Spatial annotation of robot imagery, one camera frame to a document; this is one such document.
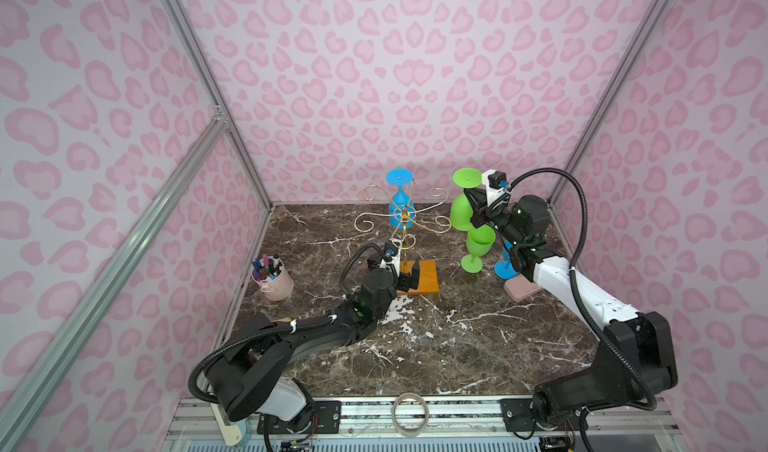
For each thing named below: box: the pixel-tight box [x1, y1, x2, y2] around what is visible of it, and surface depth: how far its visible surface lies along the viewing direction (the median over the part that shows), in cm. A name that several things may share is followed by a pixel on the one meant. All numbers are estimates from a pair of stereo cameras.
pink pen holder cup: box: [251, 256, 294, 302], surface depth 90 cm
